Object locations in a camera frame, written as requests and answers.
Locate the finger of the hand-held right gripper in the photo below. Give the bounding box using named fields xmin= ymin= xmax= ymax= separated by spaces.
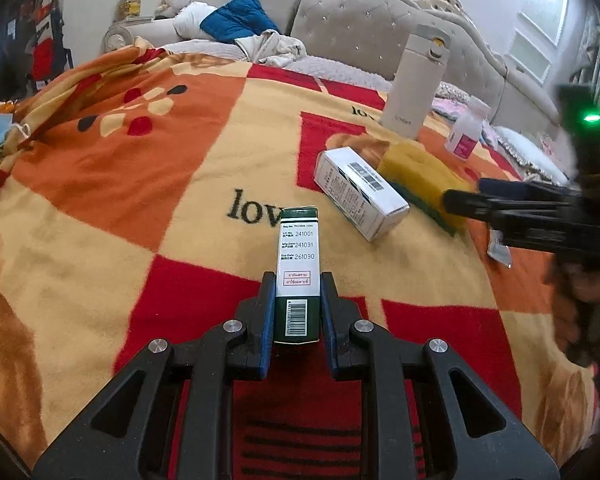
xmin=479 ymin=177 xmax=576 ymax=202
xmin=441 ymin=187 xmax=512 ymax=222

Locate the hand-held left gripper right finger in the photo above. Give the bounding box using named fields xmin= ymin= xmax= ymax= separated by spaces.
xmin=319 ymin=271 xmax=561 ymax=480

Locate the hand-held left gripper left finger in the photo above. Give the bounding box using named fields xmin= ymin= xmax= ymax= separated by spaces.
xmin=32 ymin=271 xmax=277 ymax=480

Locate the dark green small box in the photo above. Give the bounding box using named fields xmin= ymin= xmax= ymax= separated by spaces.
xmin=273 ymin=205 xmax=321 ymax=346

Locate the yellow green sponge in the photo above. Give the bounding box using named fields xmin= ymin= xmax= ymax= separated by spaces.
xmin=377 ymin=141 xmax=476 ymax=236

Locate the person's right hand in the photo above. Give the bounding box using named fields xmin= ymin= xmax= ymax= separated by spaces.
xmin=550 ymin=260 xmax=600 ymax=366

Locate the white cushion with trim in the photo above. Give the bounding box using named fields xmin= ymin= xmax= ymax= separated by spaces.
xmin=495 ymin=126 xmax=568 ymax=186

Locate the small silver packet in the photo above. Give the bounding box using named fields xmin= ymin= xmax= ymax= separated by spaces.
xmin=487 ymin=230 xmax=512 ymax=267

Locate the white pill bottle pink label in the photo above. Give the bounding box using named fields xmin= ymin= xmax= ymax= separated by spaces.
xmin=444 ymin=96 xmax=491 ymax=161

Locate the folded pink blue blanket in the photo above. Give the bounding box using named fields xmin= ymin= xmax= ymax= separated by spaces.
xmin=432 ymin=95 xmax=496 ymax=141

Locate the white medicine box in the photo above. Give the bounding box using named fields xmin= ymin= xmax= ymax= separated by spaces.
xmin=313 ymin=147 xmax=411 ymax=242

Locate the beige thermos bottle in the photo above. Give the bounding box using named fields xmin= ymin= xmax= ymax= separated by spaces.
xmin=380 ymin=24 xmax=452 ymax=141

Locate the orange red printed blanket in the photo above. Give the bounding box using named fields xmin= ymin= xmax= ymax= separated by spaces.
xmin=0 ymin=47 xmax=600 ymax=480

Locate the beige tufted sofa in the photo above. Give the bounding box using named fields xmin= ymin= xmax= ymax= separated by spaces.
xmin=102 ymin=0 xmax=571 ymax=186

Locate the white crumpled cloth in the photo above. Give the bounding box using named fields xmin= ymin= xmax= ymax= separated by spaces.
xmin=235 ymin=30 xmax=308 ymax=68

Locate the blue padded jacket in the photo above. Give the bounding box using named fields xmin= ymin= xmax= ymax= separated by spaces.
xmin=200 ymin=0 xmax=281 ymax=45

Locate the white pillow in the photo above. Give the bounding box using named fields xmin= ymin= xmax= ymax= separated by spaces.
xmin=172 ymin=2 xmax=216 ymax=41

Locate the beige plush bear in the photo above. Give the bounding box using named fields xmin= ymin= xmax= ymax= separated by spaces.
xmin=155 ymin=0 xmax=193 ymax=18

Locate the red black jacket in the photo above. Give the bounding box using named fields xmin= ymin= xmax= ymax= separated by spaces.
xmin=30 ymin=0 xmax=73 ymax=83

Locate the white cabinet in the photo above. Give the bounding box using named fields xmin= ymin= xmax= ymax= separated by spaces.
xmin=55 ymin=0 xmax=188 ymax=56

